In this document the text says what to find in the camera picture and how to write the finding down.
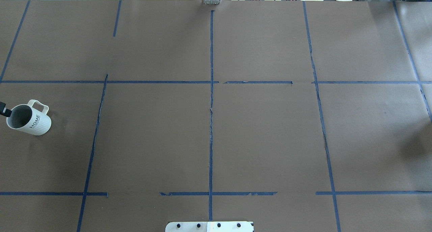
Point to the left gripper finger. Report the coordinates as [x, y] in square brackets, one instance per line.
[4, 111]

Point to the white ribbed HOME mug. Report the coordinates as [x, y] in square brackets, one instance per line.
[30, 118]

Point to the white pillar with base plate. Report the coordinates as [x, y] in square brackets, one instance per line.
[210, 226]

